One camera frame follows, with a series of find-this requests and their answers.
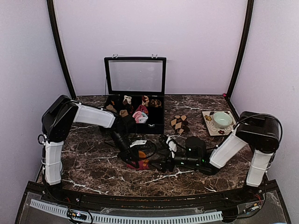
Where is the leopard pattern rolled sock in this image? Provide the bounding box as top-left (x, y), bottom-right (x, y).
top-left (149, 99), bottom-right (162, 108)

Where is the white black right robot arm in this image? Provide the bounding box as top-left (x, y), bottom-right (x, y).
top-left (150, 111), bottom-right (283, 203)

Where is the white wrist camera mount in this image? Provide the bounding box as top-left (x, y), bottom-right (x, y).
top-left (159, 135), bottom-right (177, 158)
top-left (130, 140), bottom-right (147, 148)

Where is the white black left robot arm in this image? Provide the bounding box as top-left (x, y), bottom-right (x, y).
top-left (38, 95), bottom-right (139, 203)

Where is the pink white rolled sock right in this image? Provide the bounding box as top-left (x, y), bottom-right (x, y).
top-left (132, 111), bottom-right (148, 124)

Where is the black right frame post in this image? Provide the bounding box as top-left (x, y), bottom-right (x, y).
top-left (226, 0), bottom-right (254, 100)

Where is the maroon purple orange striped sock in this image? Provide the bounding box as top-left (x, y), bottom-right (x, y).
top-left (127, 151), bottom-right (149, 171)

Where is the black frame post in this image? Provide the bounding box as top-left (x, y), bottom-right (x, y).
top-left (226, 0), bottom-right (254, 100)
top-left (46, 0), bottom-right (77, 99)

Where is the white slotted cable duct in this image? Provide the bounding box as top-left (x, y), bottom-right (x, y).
top-left (29, 199), bottom-right (223, 224)

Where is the black sock organizer box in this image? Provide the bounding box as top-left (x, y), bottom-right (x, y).
top-left (104, 56), bottom-right (167, 134)

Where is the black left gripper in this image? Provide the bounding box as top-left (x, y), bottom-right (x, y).
top-left (108, 129), bottom-right (140, 168)

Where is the cream brown rolled sock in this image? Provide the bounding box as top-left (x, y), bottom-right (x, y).
top-left (123, 95), bottom-right (132, 105)

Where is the black left frame post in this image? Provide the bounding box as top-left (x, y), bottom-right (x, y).
top-left (46, 0), bottom-right (77, 99)

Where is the brown tan rolled sock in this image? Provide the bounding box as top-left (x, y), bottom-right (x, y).
top-left (119, 110), bottom-right (129, 118)

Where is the square floral ceramic plate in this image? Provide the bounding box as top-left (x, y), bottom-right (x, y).
top-left (202, 110), bottom-right (236, 136)

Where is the black front table rail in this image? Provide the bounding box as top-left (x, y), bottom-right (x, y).
top-left (25, 181), bottom-right (278, 210)

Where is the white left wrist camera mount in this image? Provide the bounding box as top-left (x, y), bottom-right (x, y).
top-left (130, 140), bottom-right (147, 148)

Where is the maroon teal rolled sock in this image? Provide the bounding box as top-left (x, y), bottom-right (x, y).
top-left (136, 105), bottom-right (149, 115)

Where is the pale green ceramic bowl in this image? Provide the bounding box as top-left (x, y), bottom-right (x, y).
top-left (213, 112), bottom-right (233, 129)

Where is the brown argyle rolled sock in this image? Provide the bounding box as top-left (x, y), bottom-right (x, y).
top-left (171, 115), bottom-right (190, 134)

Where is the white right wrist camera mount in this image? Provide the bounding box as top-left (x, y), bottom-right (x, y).
top-left (159, 135), bottom-right (177, 158)

